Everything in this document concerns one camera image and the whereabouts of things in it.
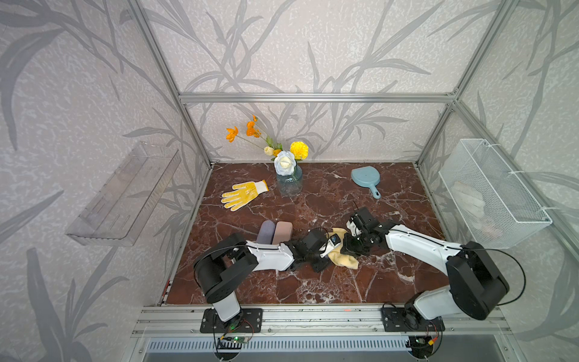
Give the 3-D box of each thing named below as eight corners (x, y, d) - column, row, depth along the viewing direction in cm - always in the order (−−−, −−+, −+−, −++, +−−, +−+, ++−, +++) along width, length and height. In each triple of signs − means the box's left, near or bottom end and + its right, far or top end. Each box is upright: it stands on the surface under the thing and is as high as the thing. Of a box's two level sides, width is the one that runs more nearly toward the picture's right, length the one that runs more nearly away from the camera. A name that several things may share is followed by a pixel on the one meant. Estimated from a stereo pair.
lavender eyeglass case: (258, 243, 93) (256, 240, 91) (261, 223, 100) (260, 219, 97) (273, 243, 93) (272, 240, 91) (275, 223, 100) (274, 219, 97)
